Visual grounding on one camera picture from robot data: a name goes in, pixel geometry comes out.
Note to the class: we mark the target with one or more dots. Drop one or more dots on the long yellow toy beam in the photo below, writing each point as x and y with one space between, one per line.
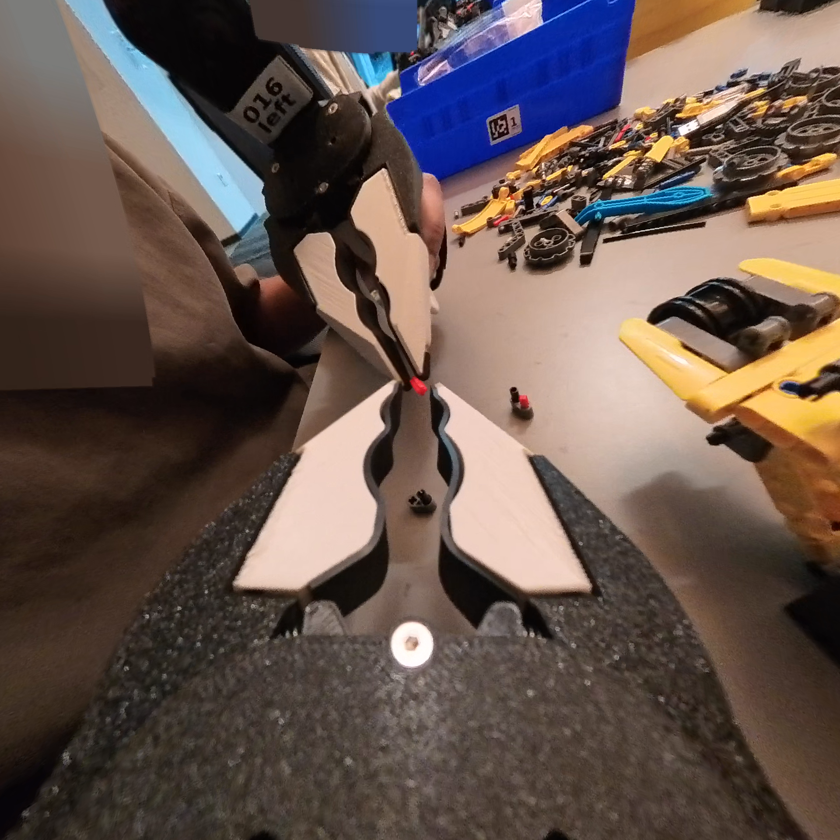
794 200

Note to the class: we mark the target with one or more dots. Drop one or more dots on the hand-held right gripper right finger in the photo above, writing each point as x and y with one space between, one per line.
508 505

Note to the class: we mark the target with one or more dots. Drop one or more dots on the person's left forearm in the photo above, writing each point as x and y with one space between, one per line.
285 318

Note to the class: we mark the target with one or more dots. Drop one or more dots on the blue plastic storage bin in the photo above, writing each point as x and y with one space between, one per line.
525 98

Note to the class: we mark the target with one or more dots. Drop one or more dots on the yellow toy brick vehicle model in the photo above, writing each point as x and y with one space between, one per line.
774 407

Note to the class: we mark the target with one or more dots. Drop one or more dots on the pile of toy brick parts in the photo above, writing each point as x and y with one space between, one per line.
722 131

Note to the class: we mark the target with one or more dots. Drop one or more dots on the clear plastic bag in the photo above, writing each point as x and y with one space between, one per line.
479 39

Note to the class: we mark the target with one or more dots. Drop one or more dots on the brown cardboard box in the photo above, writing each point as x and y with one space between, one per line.
682 26

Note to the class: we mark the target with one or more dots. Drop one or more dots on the small red toy pin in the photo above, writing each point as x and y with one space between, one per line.
417 386

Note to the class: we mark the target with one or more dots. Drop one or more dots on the black toy wheel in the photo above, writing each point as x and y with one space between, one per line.
551 246

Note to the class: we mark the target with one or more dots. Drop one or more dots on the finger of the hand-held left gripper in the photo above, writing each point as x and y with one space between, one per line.
394 262
328 275

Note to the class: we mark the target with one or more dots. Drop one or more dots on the person's left hand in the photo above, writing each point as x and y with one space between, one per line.
434 223

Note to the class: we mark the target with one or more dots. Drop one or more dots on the long black toy rack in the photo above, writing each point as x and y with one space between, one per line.
656 229

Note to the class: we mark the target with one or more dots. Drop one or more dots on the black connector with red pin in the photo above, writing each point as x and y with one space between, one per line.
521 402

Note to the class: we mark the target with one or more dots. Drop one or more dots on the small black toy connector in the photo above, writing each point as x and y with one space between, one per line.
420 501

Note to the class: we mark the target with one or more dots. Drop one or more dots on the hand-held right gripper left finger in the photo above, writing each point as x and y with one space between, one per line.
315 505

